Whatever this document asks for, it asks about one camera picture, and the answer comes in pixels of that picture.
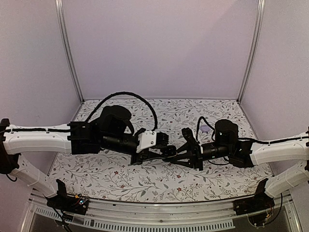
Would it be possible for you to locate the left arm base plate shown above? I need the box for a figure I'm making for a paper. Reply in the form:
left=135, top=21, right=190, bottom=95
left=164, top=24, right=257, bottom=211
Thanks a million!
left=46, top=179, right=89, bottom=215

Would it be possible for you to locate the floral table mat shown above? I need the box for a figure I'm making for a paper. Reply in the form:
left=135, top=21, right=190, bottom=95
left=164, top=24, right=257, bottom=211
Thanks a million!
left=49, top=99, right=272, bottom=203

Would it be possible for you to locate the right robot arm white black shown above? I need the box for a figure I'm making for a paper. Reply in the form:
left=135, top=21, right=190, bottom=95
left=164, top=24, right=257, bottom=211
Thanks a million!
left=169, top=119, right=309, bottom=211

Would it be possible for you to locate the aluminium corner post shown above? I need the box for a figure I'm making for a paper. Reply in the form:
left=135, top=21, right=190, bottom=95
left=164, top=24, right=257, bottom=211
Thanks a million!
left=237, top=0, right=266, bottom=104
left=55, top=0, right=84, bottom=103

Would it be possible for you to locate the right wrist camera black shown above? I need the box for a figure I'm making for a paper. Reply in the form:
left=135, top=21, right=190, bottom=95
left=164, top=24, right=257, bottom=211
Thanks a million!
left=182, top=128, right=200, bottom=152

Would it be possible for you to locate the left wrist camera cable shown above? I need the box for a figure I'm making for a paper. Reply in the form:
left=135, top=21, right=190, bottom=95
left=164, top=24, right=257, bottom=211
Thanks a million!
left=84, top=91, right=159, bottom=130

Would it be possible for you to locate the left aluminium corner post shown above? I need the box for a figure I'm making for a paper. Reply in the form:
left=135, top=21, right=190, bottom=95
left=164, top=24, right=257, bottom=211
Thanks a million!
left=55, top=0, right=84, bottom=103

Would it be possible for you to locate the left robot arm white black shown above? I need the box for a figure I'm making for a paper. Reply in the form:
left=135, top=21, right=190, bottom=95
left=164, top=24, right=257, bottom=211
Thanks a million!
left=0, top=105, right=169, bottom=210

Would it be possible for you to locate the aluminium front rail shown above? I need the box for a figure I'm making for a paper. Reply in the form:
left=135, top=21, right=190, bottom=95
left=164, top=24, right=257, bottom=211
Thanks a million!
left=21, top=191, right=304, bottom=232

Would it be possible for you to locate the black earbud charging case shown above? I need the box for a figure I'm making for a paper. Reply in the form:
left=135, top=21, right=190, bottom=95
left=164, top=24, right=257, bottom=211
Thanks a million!
left=162, top=151, right=177, bottom=159

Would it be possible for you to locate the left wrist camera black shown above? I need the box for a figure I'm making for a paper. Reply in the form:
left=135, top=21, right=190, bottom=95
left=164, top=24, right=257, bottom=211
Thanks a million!
left=136, top=130, right=169, bottom=153

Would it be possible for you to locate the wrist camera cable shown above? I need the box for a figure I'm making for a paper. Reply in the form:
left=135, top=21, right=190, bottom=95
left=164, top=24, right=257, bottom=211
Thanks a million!
left=84, top=91, right=159, bottom=130
left=196, top=116, right=217, bottom=141

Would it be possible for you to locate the purple earbud charging case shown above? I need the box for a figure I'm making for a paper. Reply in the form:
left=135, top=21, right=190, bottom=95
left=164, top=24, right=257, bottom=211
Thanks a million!
left=200, top=125, right=211, bottom=133

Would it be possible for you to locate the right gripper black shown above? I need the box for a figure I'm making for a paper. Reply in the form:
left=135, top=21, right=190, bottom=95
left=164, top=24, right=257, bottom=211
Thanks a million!
left=169, top=142, right=231, bottom=172

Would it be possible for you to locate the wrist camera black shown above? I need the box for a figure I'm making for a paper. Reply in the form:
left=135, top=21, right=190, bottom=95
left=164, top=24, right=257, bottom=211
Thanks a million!
left=182, top=128, right=200, bottom=152
left=136, top=130, right=169, bottom=153

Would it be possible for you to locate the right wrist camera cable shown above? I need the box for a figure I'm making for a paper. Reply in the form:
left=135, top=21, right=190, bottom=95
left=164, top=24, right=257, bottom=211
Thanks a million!
left=196, top=116, right=217, bottom=141

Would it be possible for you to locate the right aluminium corner post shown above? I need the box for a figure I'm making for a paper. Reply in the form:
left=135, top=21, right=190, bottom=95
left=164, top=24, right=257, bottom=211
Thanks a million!
left=237, top=0, right=266, bottom=104

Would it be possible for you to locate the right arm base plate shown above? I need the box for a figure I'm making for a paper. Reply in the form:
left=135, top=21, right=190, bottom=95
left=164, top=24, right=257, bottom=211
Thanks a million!
left=233, top=178, right=275, bottom=227

